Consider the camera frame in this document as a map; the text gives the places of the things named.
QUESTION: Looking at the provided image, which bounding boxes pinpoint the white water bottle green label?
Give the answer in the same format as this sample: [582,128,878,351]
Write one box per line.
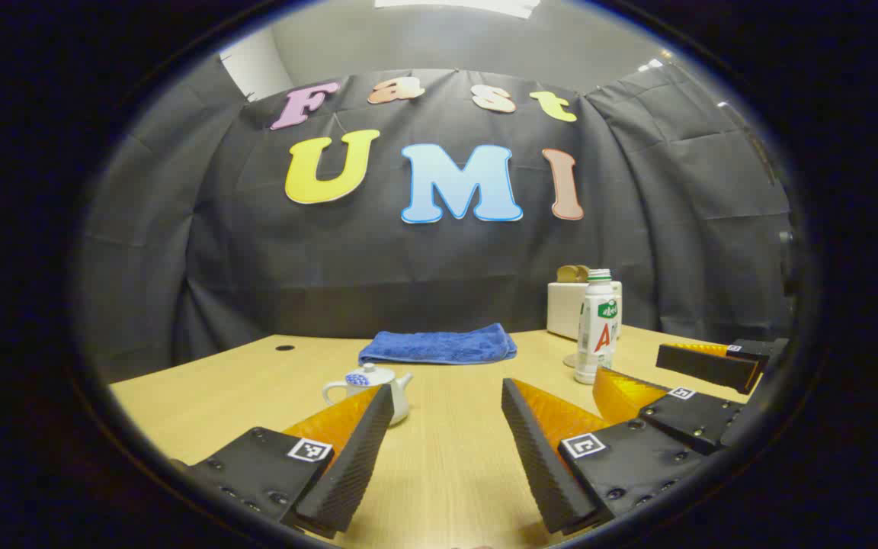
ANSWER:
[575,268,623,385]

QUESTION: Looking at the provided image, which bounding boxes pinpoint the black backdrop cloth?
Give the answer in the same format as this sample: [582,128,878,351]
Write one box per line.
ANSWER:
[77,53,798,382]

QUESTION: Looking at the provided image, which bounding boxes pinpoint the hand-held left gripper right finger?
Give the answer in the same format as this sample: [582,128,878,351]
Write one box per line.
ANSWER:
[501,377,708,535]

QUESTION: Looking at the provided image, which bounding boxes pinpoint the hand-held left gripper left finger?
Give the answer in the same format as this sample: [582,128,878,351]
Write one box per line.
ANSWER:
[172,384,396,539]

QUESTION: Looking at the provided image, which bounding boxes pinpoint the white toaster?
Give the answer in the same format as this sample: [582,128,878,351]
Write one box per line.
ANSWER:
[547,281,623,341]

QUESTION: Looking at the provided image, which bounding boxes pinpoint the ceiling light panel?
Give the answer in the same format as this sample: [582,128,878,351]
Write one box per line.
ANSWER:
[374,0,543,20]

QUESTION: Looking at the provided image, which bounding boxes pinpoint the blue towel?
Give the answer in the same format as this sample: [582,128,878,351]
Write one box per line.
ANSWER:
[358,323,518,366]

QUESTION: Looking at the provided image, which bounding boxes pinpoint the white teacup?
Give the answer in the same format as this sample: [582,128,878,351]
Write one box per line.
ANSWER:
[322,372,414,425]

